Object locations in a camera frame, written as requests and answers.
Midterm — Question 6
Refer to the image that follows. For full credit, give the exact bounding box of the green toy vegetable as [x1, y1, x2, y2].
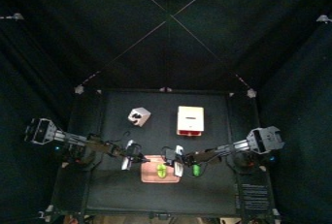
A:
[190, 163, 202, 177]

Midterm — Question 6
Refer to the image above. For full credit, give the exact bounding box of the pink plastic tray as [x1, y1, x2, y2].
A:
[140, 154, 182, 184]

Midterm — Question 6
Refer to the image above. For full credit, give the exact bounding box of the white cube with holes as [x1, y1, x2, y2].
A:
[127, 106, 152, 128]

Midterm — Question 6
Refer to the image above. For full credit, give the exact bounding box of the red and white drawer box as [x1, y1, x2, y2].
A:
[175, 105, 205, 137]

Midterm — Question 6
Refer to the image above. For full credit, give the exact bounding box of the white text label sticker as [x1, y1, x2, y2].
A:
[238, 182, 271, 216]

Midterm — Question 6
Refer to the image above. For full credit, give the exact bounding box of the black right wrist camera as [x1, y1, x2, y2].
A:
[163, 147, 178, 163]

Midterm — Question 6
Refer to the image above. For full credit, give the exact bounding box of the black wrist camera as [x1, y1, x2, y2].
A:
[127, 144, 144, 160]
[163, 147, 178, 163]

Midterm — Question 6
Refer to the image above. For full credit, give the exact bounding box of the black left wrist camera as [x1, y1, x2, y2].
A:
[127, 144, 144, 160]

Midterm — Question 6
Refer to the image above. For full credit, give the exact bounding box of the grey vertical frame pole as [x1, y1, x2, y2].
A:
[164, 0, 174, 91]

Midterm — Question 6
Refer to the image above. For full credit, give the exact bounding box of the thin diagonal frame cord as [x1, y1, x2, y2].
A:
[79, 0, 229, 86]
[119, 0, 253, 90]

